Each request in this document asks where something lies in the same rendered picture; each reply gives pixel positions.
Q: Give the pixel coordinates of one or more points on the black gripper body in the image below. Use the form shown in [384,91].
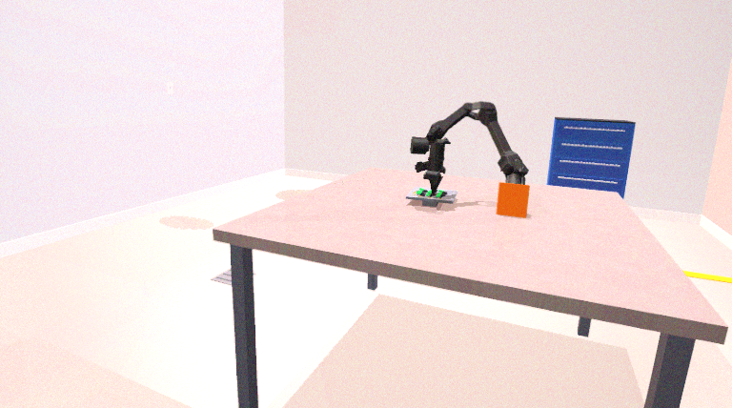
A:
[436,168]

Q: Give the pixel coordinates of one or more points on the light grey switch panel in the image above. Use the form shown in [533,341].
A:
[429,199]

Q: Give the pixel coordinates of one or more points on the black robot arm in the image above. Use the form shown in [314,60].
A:
[510,163]

